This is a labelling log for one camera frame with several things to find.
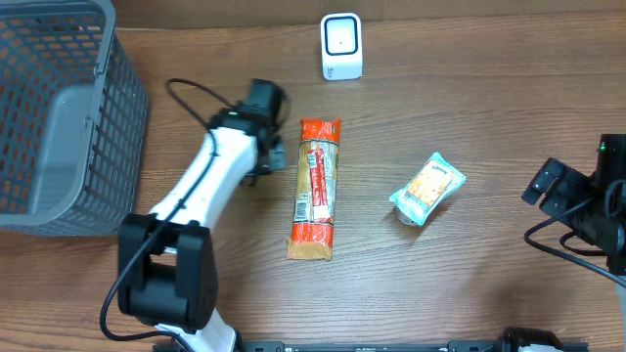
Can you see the orange spaghetti package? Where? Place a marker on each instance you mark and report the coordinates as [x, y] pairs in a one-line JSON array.
[[313, 223]]

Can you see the white barcode scanner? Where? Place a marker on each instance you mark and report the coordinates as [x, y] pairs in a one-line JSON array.
[[341, 46]]

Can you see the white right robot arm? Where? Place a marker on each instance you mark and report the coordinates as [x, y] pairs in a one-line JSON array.
[[602, 254]]

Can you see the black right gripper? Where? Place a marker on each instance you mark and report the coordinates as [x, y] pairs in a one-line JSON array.
[[553, 183]]

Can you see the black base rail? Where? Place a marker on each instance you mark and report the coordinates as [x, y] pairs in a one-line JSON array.
[[511, 340]]

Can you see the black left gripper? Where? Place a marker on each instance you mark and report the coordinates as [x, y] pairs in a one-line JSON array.
[[275, 154]]

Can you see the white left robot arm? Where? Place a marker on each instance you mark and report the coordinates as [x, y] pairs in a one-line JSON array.
[[167, 277]]

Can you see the orange Kleenex tissue pack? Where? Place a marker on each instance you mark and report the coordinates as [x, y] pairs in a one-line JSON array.
[[430, 183]]

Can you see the grey plastic basket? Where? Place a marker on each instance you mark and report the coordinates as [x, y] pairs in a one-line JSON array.
[[74, 117]]

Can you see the green lid jar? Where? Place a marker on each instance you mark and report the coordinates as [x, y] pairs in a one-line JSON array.
[[403, 218]]

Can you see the teal wet wipes pack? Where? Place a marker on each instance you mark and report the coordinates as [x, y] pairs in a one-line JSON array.
[[419, 211]]

